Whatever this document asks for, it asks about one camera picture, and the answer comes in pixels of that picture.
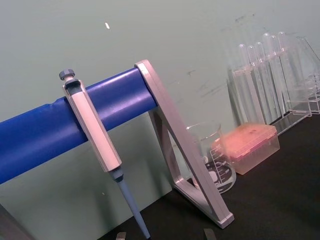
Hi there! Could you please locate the black table cloth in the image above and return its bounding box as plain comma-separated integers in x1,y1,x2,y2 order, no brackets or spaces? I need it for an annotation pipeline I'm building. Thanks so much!
97,113,320,240

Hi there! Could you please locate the grey stand with blue bar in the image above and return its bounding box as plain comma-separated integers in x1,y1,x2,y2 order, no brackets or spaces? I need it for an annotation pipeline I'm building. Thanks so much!
0,59,235,240

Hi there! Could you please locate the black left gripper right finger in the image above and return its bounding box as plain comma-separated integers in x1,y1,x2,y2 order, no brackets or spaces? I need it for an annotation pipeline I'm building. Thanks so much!
203,227,215,240

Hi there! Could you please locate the clear test tube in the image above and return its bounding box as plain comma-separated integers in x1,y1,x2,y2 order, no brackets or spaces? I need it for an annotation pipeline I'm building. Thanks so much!
269,35,291,116
237,43,254,123
246,45,266,123
261,32,284,121
276,31,301,111
254,41,274,123

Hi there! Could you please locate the clear glass beaker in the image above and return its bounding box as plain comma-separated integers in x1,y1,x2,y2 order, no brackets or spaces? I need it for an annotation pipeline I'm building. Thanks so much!
186,122,237,195

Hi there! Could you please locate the clear acrylic tube rack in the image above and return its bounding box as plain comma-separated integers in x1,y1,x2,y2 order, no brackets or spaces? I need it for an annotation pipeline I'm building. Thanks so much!
226,64,315,136

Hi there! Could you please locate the white and blue pipette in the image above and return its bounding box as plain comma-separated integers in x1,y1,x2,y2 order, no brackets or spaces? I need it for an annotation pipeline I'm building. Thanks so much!
58,67,152,239

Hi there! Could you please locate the pink pipette tip box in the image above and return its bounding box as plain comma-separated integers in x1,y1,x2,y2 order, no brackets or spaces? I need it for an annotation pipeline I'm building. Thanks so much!
211,123,280,175

